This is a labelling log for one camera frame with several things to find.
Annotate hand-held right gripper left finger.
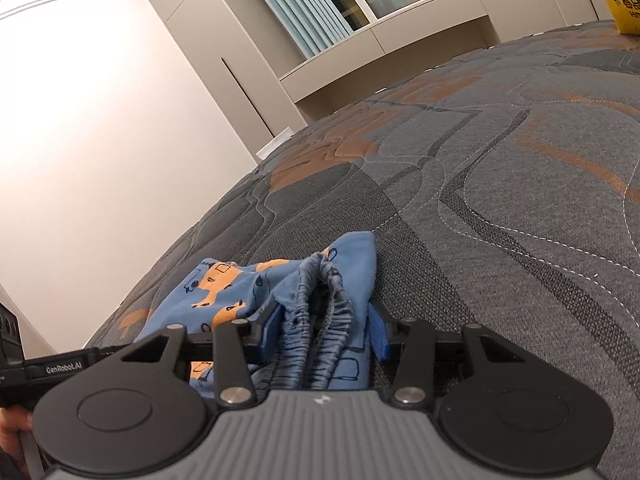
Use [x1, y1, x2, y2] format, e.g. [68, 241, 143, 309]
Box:
[121, 304, 286, 407]

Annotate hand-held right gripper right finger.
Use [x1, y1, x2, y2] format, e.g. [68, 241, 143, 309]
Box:
[369, 301, 530, 407]

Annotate blue pants with orange print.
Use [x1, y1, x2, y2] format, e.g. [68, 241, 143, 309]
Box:
[137, 231, 379, 402]

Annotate person's left hand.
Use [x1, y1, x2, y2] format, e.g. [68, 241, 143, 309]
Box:
[0, 407, 34, 461]

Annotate grey and orange quilted mattress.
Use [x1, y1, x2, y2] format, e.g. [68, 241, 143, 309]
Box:
[87, 19, 640, 480]

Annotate beige window bench cabinet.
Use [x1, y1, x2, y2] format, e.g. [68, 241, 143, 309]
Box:
[278, 0, 538, 117]

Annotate light blue curtain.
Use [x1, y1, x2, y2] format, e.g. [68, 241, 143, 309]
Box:
[232, 0, 354, 57]

